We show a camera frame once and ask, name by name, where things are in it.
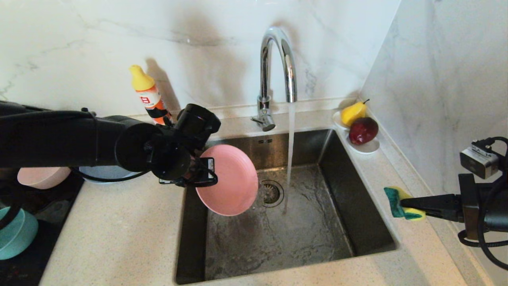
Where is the pink plate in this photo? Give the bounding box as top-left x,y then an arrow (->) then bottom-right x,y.
195,144 -> 259,217

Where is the yellow green sponge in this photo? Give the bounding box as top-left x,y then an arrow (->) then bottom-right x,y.
383,186 -> 427,221

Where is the blue grey plate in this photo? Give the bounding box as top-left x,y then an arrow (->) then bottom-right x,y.
79,166 -> 140,184

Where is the orange white dish soap bottle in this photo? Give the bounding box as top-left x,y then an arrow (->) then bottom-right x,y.
129,65 -> 173,125

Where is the pink bowl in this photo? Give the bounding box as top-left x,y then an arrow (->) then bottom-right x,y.
17,167 -> 72,190

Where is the teal bowl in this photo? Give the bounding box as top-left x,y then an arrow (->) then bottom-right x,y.
0,207 -> 39,261

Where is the stainless steel sink basin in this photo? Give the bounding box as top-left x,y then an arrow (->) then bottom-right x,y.
176,128 -> 400,285

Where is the round metal drain strainer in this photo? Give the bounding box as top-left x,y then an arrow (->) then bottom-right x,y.
257,180 -> 285,208

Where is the small white fruit dish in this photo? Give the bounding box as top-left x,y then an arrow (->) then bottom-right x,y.
333,110 -> 381,155

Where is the running water stream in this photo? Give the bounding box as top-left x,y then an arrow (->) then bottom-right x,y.
283,101 -> 297,214

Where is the dark red apple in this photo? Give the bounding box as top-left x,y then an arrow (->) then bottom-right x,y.
348,117 -> 379,145

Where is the yellow pear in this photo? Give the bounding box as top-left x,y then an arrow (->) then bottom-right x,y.
341,99 -> 369,127

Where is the chrome gooseneck faucet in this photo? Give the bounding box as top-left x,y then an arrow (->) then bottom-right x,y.
251,26 -> 298,132

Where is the black induction cooktop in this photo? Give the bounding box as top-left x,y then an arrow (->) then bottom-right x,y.
0,171 -> 85,286

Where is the black right camera cable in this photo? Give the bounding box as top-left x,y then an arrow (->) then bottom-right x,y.
458,137 -> 508,271

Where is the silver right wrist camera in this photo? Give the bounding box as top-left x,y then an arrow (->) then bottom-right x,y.
460,141 -> 500,180

